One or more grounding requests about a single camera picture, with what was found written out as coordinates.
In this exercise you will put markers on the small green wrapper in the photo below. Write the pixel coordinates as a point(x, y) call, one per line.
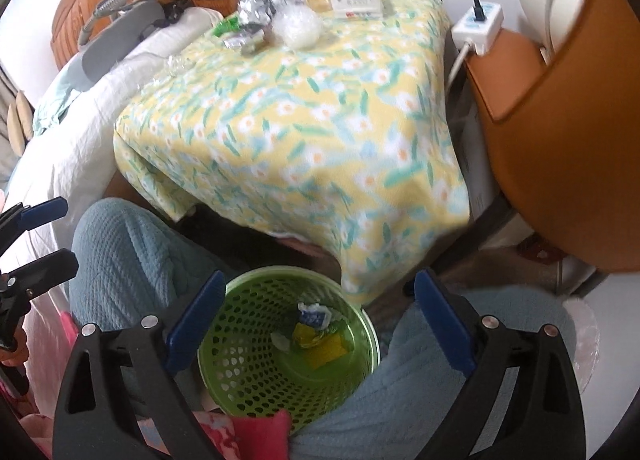
point(228, 25)

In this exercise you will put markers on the yellow foam fruit net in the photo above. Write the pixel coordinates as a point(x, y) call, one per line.
point(327, 351)

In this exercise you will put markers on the silver foil wrapper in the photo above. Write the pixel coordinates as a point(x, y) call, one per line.
point(255, 24)

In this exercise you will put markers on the light blue pillow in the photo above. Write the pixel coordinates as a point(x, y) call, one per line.
point(55, 103)

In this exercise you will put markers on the green mesh trash basket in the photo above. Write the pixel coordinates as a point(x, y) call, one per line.
point(246, 376)

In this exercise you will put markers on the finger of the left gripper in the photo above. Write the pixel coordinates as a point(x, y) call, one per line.
point(33, 216)
point(43, 274)

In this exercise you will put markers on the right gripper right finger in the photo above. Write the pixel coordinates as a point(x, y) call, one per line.
point(544, 417)

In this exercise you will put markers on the green white wrapper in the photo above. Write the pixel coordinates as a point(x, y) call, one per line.
point(316, 316)

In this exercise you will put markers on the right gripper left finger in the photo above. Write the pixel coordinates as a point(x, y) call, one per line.
point(190, 324)

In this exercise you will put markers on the white power strip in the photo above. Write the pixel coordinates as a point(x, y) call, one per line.
point(478, 35)

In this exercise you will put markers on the white paper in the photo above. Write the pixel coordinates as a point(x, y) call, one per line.
point(281, 342)

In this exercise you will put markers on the grey CPAP machine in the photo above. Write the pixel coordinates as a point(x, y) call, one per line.
point(113, 30)

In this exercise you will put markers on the clear plastic packaging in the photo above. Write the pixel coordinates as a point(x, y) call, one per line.
point(177, 65)

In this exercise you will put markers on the green yellow snack pouch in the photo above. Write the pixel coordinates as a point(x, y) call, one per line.
point(306, 337)

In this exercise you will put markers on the orange leather chair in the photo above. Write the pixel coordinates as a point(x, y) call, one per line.
point(562, 132)

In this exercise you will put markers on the yellow floral table cloth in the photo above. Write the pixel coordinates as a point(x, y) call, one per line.
point(344, 145)

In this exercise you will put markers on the pink red cloth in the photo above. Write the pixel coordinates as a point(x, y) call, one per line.
point(200, 434)

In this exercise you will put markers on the yellow orange snack wrapper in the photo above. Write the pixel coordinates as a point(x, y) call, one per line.
point(319, 6)

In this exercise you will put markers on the white pillow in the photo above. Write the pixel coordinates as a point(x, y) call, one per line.
point(75, 159)

